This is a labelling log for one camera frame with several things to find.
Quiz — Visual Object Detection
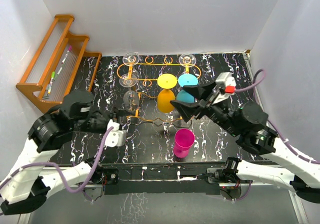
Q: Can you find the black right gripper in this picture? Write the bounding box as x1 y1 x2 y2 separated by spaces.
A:
169 79 241 137

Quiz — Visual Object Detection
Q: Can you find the clear wine glass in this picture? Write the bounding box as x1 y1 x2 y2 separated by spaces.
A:
178 54 197 74
119 74 140 112
122 52 140 70

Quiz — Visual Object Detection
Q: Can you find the blue plastic goblet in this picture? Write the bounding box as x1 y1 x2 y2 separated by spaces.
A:
175 73 199 104

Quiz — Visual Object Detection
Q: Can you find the orange plastic goblet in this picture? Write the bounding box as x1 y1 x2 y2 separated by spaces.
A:
157 73 178 113

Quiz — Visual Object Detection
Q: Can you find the pink plastic goblet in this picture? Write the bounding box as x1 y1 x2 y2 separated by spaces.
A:
173 128 195 158

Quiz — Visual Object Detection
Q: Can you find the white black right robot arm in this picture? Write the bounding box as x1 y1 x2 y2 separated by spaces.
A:
170 82 320 204

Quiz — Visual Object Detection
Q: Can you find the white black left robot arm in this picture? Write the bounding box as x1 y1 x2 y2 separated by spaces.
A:
0 90 130 216

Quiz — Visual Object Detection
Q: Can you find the orange wooden shelf rack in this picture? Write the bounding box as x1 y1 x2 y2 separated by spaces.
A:
16 14 102 113

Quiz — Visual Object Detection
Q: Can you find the green capped marker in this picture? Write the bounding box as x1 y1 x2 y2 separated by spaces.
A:
47 71 56 95

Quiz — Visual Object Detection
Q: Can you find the purple capped marker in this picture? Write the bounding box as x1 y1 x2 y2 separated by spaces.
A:
61 45 72 65

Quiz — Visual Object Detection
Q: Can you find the gold wire glass rack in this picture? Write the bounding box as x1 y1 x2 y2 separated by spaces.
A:
116 55 202 123

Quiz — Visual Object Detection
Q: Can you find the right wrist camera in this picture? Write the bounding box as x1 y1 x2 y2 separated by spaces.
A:
213 72 236 104

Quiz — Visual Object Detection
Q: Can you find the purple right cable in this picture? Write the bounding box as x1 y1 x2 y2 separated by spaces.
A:
219 68 320 202

